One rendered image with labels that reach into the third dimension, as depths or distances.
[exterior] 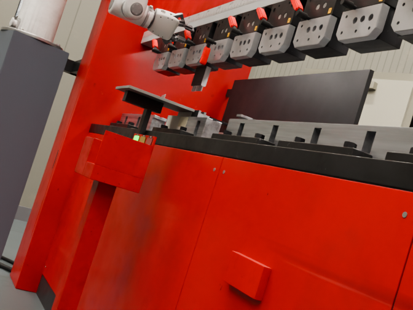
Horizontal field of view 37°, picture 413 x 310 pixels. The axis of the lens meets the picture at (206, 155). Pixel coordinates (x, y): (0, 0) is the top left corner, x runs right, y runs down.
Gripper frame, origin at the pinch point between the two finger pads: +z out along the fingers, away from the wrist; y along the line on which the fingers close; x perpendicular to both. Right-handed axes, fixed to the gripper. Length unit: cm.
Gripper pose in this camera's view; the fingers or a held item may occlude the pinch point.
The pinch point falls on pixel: (185, 34)
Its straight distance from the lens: 245.8
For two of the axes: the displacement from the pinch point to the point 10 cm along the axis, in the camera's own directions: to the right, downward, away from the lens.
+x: 1.2, 6.6, -7.4
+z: 8.6, 3.0, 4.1
